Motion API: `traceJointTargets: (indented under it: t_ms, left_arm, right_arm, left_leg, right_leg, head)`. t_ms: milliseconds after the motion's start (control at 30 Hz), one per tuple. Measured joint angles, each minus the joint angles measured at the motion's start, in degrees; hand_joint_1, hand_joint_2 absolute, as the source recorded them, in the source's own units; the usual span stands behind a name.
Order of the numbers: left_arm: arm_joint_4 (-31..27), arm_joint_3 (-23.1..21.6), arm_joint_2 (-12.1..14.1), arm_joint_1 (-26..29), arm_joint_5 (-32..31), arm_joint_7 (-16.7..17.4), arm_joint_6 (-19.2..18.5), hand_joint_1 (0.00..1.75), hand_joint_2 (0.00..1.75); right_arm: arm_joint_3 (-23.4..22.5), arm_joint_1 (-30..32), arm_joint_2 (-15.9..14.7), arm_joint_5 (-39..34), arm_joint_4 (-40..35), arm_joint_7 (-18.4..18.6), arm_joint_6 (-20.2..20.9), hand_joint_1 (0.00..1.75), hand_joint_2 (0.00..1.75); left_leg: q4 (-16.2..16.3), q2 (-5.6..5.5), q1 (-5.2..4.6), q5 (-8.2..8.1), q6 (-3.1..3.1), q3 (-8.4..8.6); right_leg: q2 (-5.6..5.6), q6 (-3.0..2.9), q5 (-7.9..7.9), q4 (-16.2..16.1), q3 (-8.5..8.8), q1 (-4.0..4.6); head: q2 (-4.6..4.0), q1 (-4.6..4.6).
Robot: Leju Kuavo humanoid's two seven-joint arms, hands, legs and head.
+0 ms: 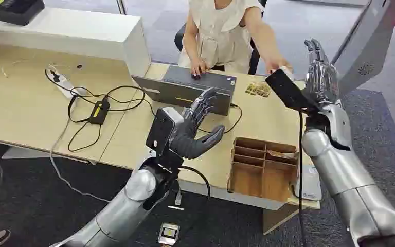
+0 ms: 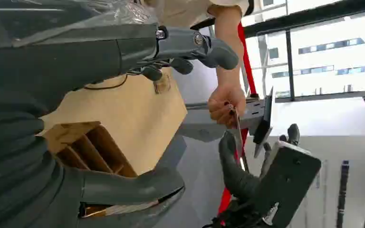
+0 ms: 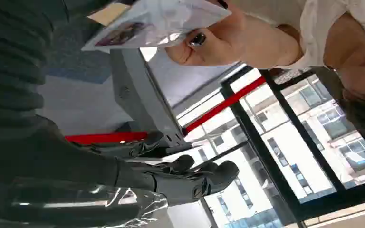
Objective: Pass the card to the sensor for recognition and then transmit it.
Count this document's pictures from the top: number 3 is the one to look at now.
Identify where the grey computer monitor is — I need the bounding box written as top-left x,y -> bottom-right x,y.
110,47 -> 193,149

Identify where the red horizontal rail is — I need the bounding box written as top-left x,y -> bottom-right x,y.
64,76 -> 267,146

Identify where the ribbed grey right arm sleeve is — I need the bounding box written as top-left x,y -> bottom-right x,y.
0,0 -> 114,149

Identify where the black window frame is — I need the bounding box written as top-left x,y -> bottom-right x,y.
176,65 -> 365,228

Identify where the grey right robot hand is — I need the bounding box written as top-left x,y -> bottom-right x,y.
0,115 -> 240,228

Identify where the clear plastic film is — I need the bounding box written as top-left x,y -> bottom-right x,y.
9,176 -> 169,228

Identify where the person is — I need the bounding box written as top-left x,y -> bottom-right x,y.
165,0 -> 365,149

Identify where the person's hand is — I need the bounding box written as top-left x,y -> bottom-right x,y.
165,0 -> 299,68

